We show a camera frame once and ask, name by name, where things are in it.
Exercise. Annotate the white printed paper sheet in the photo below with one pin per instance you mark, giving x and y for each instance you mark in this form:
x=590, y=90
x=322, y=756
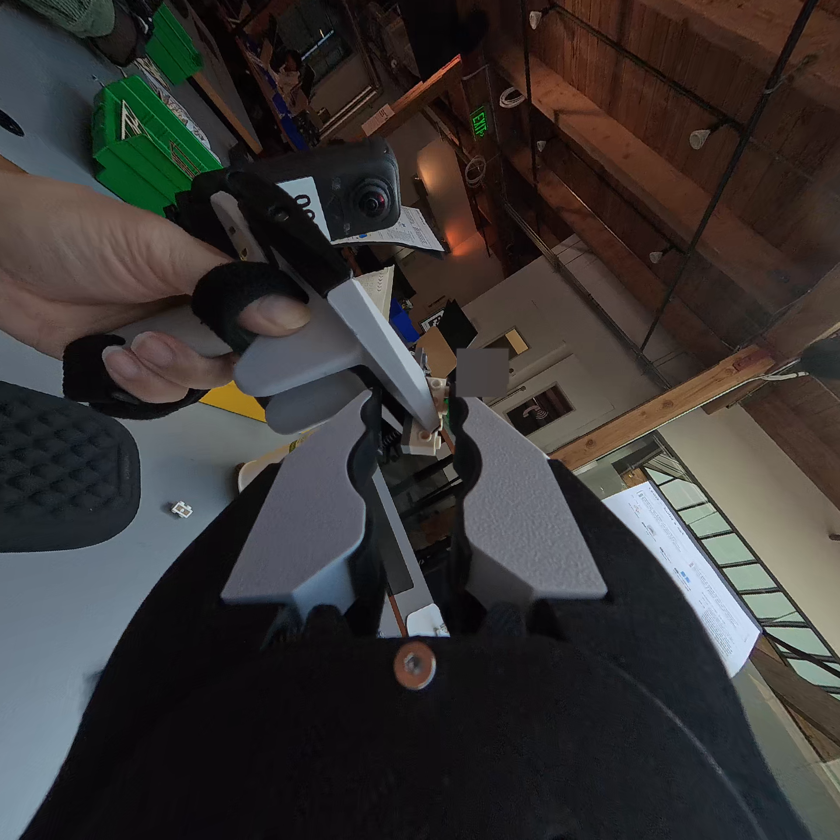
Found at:
x=413, y=233

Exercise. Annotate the blue plastic bin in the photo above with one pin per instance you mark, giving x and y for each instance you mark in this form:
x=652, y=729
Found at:
x=401, y=315

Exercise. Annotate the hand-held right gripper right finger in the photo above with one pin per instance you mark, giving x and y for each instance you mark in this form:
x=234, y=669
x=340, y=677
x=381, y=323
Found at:
x=525, y=525

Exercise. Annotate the yellow plastic bin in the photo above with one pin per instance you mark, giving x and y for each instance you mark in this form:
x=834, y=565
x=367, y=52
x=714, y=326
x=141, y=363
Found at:
x=236, y=400

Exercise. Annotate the small white lego piece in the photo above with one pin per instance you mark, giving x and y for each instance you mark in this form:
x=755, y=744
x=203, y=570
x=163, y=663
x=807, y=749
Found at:
x=180, y=509

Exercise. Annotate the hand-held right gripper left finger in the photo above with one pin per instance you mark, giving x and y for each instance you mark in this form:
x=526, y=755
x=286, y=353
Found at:
x=302, y=525

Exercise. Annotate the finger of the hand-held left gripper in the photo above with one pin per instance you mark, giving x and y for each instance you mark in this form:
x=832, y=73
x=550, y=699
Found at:
x=374, y=334

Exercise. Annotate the brown cardboard piece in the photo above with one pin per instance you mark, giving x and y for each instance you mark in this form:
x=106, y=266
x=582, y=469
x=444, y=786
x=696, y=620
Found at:
x=441, y=348

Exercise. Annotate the black padded wrist rest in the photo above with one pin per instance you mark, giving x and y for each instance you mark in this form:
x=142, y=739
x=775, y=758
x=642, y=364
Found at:
x=59, y=472

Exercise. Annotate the green knit cloth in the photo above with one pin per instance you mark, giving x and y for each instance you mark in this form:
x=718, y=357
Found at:
x=92, y=16

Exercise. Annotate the small white lego brick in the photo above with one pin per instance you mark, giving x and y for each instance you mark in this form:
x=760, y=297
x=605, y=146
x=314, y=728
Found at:
x=420, y=445

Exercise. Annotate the wall sign with phone symbol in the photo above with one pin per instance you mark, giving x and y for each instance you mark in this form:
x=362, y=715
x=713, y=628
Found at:
x=541, y=410

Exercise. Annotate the green exit sign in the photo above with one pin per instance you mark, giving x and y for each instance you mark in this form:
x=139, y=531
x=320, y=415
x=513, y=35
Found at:
x=479, y=123

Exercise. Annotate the person's left hand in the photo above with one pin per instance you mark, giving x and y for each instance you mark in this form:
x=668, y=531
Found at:
x=79, y=262

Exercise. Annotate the white instruction sheet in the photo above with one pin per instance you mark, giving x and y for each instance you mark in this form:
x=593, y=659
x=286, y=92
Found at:
x=689, y=577

